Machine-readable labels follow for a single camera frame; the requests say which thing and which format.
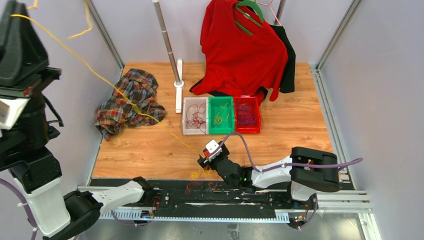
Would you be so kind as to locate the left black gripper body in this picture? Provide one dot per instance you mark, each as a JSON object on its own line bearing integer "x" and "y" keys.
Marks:
{"x": 32, "y": 87}

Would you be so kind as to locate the green plastic bin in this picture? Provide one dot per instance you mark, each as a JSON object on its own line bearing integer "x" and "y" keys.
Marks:
{"x": 221, "y": 115}

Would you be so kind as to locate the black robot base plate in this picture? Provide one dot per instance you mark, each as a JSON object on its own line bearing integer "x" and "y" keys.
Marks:
{"x": 215, "y": 200}

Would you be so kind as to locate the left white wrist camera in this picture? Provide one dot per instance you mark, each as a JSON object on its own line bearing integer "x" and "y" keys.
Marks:
{"x": 10, "y": 111}

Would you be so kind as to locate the red t-shirt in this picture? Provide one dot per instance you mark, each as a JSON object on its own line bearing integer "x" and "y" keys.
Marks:
{"x": 238, "y": 64}

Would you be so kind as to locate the white rack base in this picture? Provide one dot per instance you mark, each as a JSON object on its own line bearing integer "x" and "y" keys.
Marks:
{"x": 179, "y": 86}

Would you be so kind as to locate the plaid flannel shirt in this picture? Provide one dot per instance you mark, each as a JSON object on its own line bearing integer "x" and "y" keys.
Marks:
{"x": 132, "y": 104}

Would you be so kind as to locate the black t-shirt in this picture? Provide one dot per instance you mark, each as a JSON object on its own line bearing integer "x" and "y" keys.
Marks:
{"x": 287, "y": 84}

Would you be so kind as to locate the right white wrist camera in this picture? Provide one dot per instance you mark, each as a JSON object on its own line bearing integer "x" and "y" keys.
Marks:
{"x": 212, "y": 150}

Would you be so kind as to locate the green clothes hanger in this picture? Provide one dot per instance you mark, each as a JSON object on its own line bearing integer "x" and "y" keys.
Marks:
{"x": 248, "y": 17}

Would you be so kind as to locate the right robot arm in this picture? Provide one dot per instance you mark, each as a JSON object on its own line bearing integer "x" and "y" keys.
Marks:
{"x": 306, "y": 170}

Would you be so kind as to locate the pink clothes hanger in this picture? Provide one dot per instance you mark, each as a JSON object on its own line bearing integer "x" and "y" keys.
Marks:
{"x": 270, "y": 7}

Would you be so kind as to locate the white plastic bin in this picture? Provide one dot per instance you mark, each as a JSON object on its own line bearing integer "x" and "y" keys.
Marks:
{"x": 195, "y": 119}

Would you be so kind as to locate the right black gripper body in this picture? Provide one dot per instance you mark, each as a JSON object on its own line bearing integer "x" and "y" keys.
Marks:
{"x": 207, "y": 165}

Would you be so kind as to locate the red plastic bin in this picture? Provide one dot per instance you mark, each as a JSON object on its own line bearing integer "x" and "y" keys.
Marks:
{"x": 247, "y": 114}

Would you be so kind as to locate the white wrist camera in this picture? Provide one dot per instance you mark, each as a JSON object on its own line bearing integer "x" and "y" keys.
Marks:
{"x": 212, "y": 150}
{"x": 10, "y": 111}

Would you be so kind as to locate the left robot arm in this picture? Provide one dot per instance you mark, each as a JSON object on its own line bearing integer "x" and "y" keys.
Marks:
{"x": 25, "y": 131}

